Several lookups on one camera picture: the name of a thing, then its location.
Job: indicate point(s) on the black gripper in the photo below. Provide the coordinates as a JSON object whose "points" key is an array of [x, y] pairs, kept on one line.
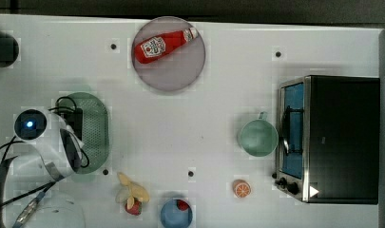
{"points": [[75, 121]]}

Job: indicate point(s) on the green plastic strainer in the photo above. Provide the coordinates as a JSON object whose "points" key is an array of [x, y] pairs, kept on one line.
{"points": [[95, 128]]}

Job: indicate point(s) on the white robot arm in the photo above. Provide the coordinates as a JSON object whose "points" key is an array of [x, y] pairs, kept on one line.
{"points": [[43, 151]]}

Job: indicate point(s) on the peeled banana toy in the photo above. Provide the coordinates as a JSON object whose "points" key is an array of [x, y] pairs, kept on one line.
{"points": [[131, 191]]}

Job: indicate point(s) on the black cylinder container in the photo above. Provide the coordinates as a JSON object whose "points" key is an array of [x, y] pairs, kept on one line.
{"points": [[9, 49]]}

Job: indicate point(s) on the red ketchup bottle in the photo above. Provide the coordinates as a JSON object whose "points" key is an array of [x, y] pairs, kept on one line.
{"points": [[158, 46]]}

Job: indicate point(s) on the red strawberry toy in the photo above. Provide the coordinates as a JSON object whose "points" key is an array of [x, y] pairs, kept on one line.
{"points": [[135, 210]]}

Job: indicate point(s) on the blue bowl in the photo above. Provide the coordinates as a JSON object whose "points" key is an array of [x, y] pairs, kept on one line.
{"points": [[176, 213]]}

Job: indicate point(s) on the orange slice toy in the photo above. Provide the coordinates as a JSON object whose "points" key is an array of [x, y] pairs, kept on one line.
{"points": [[241, 188]]}

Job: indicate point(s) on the green plastic cup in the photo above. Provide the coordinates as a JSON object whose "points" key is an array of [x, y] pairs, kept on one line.
{"points": [[258, 137]]}

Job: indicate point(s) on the black toaster oven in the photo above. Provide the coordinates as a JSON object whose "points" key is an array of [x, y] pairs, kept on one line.
{"points": [[329, 128]]}

